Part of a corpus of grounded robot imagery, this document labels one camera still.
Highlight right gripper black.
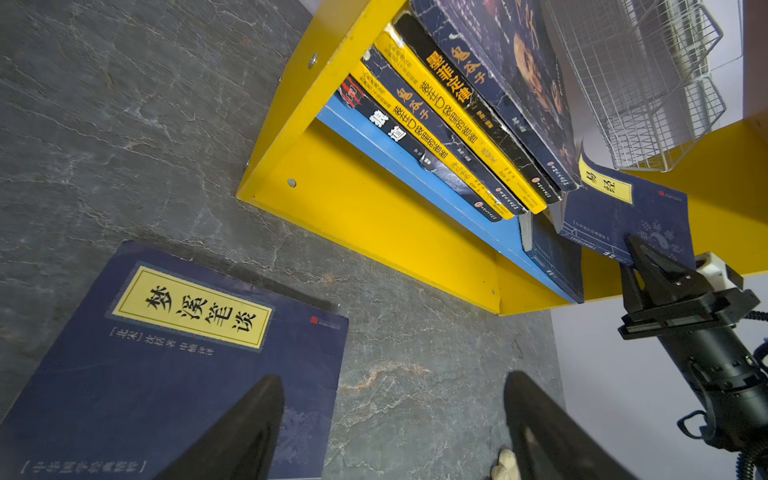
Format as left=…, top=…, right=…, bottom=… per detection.
left=619, top=235, right=767, bottom=450

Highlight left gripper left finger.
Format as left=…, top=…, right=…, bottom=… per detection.
left=156, top=375, right=285, bottom=479

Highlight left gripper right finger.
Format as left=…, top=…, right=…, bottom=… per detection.
left=503, top=371, right=634, bottom=480

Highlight blue thread-bound book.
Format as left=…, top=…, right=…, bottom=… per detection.
left=518, top=212, right=585, bottom=304
left=1, top=241, right=349, bottom=479
left=552, top=152, right=695, bottom=268

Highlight purple portrait book front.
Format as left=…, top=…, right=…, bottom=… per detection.
left=410, top=0, right=581, bottom=192

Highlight purple portrait book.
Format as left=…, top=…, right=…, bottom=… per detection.
left=355, top=47, right=527, bottom=219
left=410, top=0, right=581, bottom=192

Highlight black book gold lettering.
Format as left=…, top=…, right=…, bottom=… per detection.
left=394, top=11, right=562, bottom=205

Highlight black wolf cover book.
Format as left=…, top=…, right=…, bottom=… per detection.
left=335, top=75, right=502, bottom=222

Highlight yellow cartoon cover book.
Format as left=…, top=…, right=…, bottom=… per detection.
left=338, top=63, right=514, bottom=222

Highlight beige leather work glove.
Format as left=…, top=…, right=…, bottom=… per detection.
left=490, top=448, right=521, bottom=480

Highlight yellow bookshelf pink blue shelves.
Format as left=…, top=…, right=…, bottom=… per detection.
left=236, top=1, right=767, bottom=316

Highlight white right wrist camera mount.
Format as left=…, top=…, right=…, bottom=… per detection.
left=695, top=252, right=744, bottom=291

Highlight white wire rack behind shelf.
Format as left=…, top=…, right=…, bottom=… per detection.
left=546, top=1, right=726, bottom=172

